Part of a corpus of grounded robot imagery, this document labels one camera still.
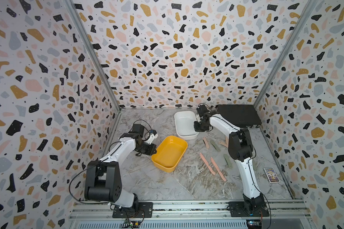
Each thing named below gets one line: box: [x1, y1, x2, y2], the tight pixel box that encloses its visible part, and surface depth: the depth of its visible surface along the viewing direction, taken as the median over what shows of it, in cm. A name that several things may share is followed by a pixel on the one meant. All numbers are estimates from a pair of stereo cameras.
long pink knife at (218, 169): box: [210, 156, 227, 182], surface depth 89 cm
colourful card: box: [263, 167, 280, 184], surface depth 87 cm
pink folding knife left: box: [202, 136, 210, 149], surface depth 102 cm
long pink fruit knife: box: [199, 152, 216, 176], surface depth 92 cm
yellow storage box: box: [150, 135, 189, 173], surface depth 94 cm
